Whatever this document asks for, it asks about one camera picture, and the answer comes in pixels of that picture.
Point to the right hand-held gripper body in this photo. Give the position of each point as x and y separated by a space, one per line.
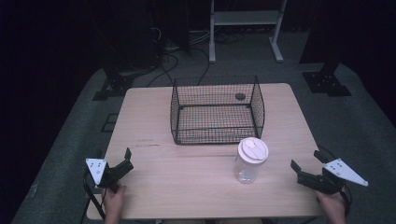
334 175

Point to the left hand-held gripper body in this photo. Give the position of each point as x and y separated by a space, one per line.
99 170

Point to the clear cup with white lid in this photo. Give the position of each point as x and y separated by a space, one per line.
250 161

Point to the person's right hand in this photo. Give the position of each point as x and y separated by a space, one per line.
331 207

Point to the person's left hand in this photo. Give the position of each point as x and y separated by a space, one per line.
113 200

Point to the black stand base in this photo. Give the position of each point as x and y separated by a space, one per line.
325 81
113 85

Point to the white metal stand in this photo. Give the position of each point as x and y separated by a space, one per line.
246 18

